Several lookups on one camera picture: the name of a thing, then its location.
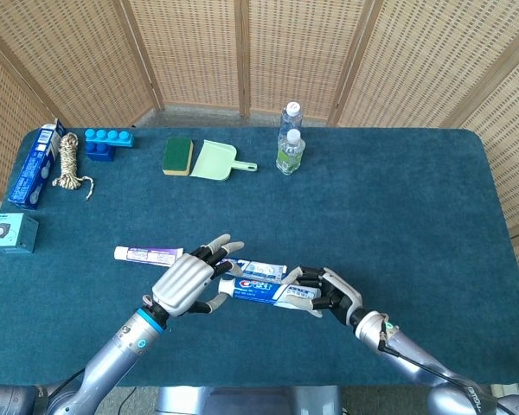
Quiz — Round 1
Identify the light green dustpan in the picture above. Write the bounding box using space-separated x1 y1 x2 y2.
189 138 259 182

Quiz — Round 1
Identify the blue building block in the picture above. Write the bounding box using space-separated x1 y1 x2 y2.
84 127 136 163

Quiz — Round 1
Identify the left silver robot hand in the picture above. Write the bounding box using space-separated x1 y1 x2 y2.
151 233 246 317

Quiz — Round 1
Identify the green label water bottle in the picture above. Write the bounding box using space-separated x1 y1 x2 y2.
275 128 307 176

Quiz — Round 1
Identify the beige rope bundle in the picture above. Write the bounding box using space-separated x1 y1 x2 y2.
51 132 96 202

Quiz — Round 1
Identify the black floor cable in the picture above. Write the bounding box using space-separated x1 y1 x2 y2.
117 386 138 415

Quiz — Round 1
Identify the teal cube product box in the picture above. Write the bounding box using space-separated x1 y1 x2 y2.
0 212 41 254

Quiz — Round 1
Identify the long blue toothpaste box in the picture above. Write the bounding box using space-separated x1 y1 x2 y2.
7 118 67 211

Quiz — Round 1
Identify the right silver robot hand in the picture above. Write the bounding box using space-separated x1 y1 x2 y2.
283 265 364 326

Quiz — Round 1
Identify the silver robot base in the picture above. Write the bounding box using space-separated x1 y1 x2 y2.
155 386 343 415

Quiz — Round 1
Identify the teal table mat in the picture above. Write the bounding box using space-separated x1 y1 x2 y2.
0 126 519 388

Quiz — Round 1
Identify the bamboo folding screen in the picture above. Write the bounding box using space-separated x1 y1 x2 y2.
0 0 519 310

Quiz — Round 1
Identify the blue toothpaste tube red logo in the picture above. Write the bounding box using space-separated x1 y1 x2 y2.
218 277 322 309

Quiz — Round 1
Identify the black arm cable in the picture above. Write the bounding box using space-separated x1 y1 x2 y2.
376 322 516 415

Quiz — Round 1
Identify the purple white toothpaste tube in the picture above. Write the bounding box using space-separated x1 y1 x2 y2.
113 246 185 267

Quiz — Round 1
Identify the green yellow sponge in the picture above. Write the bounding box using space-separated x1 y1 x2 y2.
162 137 195 177

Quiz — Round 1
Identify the tall clear water bottle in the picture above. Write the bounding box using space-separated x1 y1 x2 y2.
278 101 304 150

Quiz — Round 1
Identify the blue white toothpaste tube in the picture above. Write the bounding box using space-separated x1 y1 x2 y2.
221 258 288 280

